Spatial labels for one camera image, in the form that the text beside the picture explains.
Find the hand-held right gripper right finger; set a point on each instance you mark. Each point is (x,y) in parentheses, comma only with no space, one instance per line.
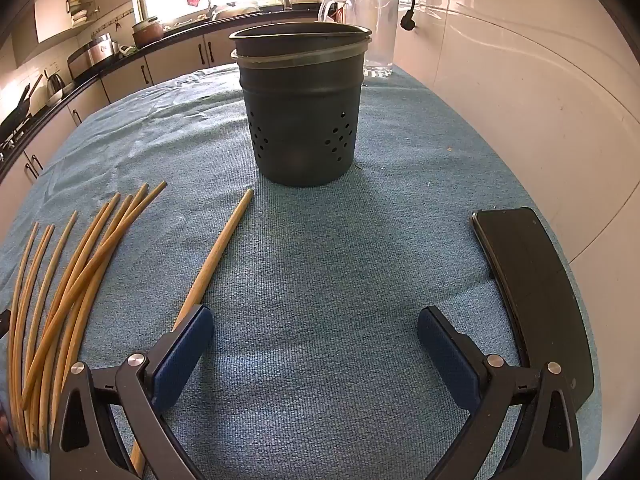
(447,355)

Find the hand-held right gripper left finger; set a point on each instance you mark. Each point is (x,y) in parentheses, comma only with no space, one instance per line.
(182,355)

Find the wooden chopstick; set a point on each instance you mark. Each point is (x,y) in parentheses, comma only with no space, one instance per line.
(220,245)

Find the bundle of wooden chopsticks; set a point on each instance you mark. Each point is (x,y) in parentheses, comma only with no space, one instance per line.
(97,260)

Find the dark grey utensil holder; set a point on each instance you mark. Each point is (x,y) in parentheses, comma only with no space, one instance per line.
(300,120)

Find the black smartphone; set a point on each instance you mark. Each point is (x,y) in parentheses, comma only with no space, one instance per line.
(530,280)

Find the blue table cloth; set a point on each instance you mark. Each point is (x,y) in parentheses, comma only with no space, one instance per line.
(325,260)

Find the black wok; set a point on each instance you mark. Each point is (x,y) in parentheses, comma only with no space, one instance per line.
(17,107)

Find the beige lower cabinets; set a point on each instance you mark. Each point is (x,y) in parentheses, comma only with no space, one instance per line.
(175,57)

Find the steel kettle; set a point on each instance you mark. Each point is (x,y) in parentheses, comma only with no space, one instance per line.
(55,85)

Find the black kitchen countertop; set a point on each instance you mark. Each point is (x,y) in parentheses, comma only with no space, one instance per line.
(120,62)

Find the silver rice cooker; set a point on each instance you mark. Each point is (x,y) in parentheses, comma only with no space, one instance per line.
(97,50)

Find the brown cooking pot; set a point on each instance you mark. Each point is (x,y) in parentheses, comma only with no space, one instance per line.
(147,32)

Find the clear glass mug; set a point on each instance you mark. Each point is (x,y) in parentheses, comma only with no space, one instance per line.
(380,35)

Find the steel pot lid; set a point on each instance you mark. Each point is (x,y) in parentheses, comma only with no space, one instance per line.
(235,10)

